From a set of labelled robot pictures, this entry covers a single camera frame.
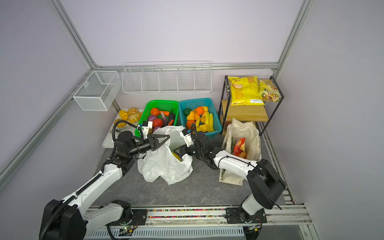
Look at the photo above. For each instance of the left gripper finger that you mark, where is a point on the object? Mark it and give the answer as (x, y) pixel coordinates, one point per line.
(155, 146)
(160, 138)

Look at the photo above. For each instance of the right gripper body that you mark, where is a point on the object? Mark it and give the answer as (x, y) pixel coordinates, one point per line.
(194, 151)

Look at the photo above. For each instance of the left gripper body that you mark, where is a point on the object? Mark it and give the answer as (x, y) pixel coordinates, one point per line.
(143, 145)

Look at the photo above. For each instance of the yellow banana bunch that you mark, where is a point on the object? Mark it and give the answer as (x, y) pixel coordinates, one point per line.
(176, 156)

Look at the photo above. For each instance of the white plastic grocery bag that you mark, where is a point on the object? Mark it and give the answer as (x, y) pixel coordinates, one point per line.
(163, 163)

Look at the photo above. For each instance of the red Lays chips bag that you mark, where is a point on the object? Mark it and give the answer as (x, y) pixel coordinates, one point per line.
(239, 148)

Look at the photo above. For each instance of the canvas tote bag floral print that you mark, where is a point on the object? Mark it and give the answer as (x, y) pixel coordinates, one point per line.
(237, 130)

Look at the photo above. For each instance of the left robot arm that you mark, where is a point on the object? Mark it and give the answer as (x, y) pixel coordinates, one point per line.
(67, 219)

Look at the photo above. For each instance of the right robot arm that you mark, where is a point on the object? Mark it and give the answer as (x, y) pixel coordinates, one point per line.
(265, 182)

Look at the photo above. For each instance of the red tomato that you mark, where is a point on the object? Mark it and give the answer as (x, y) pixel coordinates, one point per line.
(157, 123)

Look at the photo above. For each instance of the croissant bread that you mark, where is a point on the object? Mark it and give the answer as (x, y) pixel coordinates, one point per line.
(119, 123)

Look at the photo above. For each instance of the white bread tray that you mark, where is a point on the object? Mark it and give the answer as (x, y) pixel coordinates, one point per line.
(108, 141)

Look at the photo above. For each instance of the purple onion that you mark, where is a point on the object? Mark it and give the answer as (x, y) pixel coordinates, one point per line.
(151, 118)

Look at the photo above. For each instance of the orange fruit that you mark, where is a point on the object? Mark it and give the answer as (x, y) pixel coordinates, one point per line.
(189, 124)

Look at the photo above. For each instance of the green plastic basket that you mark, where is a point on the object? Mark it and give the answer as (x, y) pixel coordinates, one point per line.
(161, 108)

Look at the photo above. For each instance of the teal plastic basket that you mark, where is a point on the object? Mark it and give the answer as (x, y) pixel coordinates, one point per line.
(203, 112)

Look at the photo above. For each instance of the small white mesh basket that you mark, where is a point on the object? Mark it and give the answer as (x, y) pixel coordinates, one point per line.
(98, 91)

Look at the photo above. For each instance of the large yellow chips bag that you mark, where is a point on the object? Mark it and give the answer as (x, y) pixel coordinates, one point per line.
(245, 91)

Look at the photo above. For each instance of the black wooden shelf rack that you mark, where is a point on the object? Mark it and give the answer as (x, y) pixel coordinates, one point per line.
(262, 114)

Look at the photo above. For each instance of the small yellow snack bag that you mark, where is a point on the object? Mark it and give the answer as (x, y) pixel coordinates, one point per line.
(269, 92)

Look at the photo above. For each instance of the long white wire basket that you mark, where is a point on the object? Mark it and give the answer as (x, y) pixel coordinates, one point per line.
(167, 77)

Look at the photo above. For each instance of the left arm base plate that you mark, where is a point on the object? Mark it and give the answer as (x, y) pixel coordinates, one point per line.
(137, 217)

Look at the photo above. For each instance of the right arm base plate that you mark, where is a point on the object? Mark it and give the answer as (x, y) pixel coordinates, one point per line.
(240, 216)

